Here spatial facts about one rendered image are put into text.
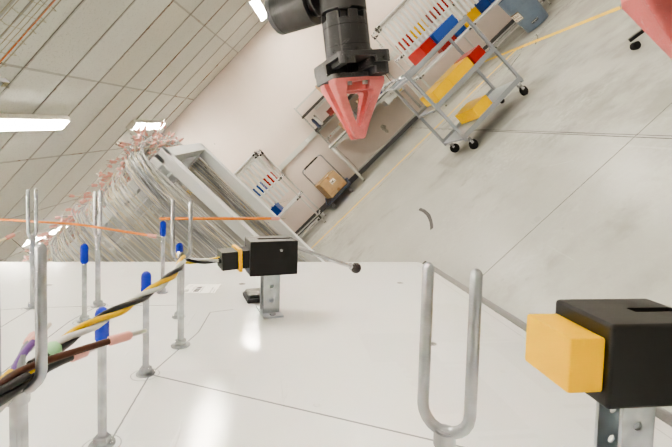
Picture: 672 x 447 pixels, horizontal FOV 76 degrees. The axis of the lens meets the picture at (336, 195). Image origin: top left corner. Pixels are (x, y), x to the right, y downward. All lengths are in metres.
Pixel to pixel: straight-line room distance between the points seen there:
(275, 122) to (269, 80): 0.80
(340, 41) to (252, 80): 8.18
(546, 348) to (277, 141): 8.41
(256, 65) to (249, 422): 8.49
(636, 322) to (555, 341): 0.04
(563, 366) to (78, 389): 0.34
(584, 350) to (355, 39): 0.41
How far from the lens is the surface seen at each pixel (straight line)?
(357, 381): 0.39
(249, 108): 8.69
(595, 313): 0.28
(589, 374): 0.27
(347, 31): 0.55
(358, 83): 0.55
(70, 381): 0.43
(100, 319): 0.27
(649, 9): 0.32
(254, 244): 0.50
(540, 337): 0.28
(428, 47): 4.47
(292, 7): 0.59
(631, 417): 0.31
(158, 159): 1.19
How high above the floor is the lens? 1.19
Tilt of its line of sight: 7 degrees down
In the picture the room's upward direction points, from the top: 45 degrees counter-clockwise
